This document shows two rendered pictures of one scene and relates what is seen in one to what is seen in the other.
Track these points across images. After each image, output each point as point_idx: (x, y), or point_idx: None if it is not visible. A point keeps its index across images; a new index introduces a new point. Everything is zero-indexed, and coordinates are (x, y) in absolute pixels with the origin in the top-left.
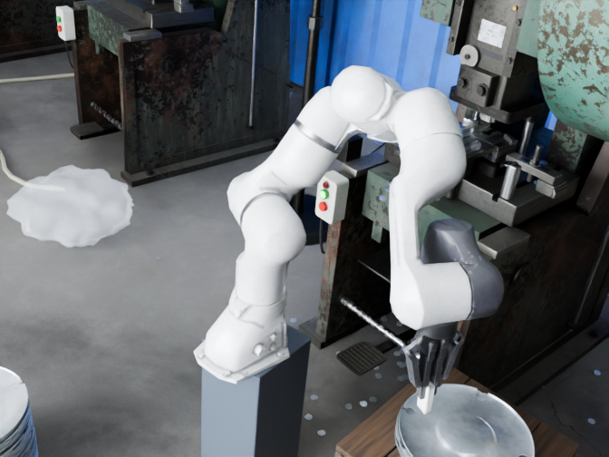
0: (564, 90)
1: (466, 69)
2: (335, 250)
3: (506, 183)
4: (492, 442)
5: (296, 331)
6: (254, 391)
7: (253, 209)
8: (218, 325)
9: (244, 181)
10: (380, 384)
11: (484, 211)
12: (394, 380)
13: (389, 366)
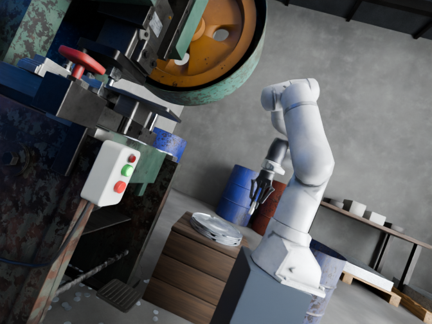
0: (227, 84)
1: (148, 45)
2: (76, 241)
3: (154, 123)
4: (215, 220)
5: (244, 250)
6: None
7: None
8: (315, 259)
9: (330, 150)
10: (79, 322)
11: (144, 141)
12: (71, 312)
13: (50, 317)
